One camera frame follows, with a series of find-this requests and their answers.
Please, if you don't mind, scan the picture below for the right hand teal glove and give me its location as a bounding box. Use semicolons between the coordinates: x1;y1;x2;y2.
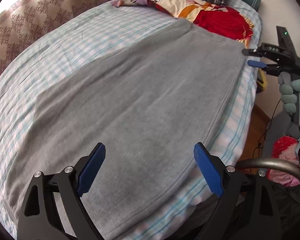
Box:
278;72;300;125

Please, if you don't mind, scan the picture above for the yellow object beside bed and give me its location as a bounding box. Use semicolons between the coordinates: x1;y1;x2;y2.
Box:
256;69;268;94

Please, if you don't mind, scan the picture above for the red floral quilt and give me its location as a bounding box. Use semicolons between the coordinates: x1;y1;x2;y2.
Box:
111;0;254;49

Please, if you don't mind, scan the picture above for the pink red cloth pile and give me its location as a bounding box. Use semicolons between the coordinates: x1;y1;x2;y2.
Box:
267;136;300;187

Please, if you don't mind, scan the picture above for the patterned beige curtain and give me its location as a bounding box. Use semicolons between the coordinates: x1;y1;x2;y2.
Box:
0;0;111;75

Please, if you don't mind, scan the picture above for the metal curved chair rail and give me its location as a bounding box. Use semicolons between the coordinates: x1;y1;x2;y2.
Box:
235;157;300;181

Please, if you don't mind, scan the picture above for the black power cable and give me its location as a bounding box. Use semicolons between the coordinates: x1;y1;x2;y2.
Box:
252;97;283;160

